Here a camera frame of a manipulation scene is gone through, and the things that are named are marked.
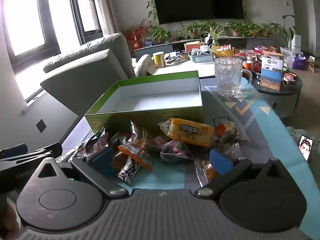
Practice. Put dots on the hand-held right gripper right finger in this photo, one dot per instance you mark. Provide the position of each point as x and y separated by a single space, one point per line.
221 161

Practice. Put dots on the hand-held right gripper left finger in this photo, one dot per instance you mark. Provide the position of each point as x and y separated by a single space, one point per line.
102 161

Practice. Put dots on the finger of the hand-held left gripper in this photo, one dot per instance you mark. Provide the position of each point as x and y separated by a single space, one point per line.
47 151
15 150

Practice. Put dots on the small orange snack packet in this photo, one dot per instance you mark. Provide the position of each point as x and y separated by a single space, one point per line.
208 172

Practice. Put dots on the silver foil snack packet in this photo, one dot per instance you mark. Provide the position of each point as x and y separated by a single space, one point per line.
93 142

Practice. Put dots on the black white patterned packet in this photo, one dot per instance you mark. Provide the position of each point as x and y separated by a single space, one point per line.
128 171

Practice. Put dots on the orange biscuit snack packet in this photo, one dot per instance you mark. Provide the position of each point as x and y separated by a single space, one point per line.
190 132

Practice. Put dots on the pink dark snack packet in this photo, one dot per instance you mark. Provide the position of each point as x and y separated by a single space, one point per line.
175 150

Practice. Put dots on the green cardboard box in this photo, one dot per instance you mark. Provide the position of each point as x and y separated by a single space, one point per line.
150 97

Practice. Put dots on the clear red green packet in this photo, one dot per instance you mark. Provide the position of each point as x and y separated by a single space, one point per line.
225 131

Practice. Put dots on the grey fabric sofa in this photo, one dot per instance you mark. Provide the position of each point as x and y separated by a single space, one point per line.
82 80

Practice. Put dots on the round dark side table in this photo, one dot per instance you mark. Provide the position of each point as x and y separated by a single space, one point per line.
282 102

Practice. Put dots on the smartphone with lit screen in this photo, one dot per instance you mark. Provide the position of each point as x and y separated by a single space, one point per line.
306 147

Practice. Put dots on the clear glass mug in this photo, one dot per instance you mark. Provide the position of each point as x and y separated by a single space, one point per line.
227 75

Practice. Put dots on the blue white carton box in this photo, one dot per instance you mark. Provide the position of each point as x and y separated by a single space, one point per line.
271 77

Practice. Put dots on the orange paper cup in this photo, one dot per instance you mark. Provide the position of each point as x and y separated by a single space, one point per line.
247 65

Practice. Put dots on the white oval coffee table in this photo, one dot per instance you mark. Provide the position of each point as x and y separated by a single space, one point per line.
185 67

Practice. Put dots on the grey blue plastic tray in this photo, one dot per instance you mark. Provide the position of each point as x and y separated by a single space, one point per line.
201 58

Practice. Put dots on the yellow woven basket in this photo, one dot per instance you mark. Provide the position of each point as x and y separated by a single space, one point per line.
223 53

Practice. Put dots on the instant noodle cup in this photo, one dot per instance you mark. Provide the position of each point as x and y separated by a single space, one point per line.
251 57

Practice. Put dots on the yellow tin can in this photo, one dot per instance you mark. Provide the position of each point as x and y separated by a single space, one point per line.
159 60

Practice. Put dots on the orange cardboard box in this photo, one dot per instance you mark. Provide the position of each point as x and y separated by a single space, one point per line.
193 47

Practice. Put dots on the purple gift bag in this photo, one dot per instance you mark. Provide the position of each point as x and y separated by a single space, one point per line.
298 62

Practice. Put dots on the grey television cabinet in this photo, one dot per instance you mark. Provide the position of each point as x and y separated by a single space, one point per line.
160 48

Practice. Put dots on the spider plant in vase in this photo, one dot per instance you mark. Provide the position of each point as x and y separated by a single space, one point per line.
214 35

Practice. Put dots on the large dark framed window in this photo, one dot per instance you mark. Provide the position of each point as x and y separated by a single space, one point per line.
25 22

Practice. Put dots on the red festive decoration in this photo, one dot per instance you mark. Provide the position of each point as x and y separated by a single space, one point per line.
136 35

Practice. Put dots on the green potted plant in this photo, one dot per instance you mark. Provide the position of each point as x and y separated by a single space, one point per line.
235 28
158 33
252 28
195 28
266 30

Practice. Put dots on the white air purifier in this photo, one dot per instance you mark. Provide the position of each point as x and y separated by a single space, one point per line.
296 43

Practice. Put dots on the narrow dark framed window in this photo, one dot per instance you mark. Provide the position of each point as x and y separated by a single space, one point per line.
86 12

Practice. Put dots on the tall leafy floor plant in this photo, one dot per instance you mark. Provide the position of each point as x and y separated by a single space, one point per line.
286 30

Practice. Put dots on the sheer white curtain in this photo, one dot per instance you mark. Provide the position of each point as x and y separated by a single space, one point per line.
106 5

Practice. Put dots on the hanging green vine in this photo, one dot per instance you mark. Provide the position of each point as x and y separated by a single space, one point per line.
151 5

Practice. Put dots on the dark wall socket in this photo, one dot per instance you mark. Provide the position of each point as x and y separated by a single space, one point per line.
40 125

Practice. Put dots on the black wall television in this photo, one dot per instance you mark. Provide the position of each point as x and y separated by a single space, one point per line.
197 0

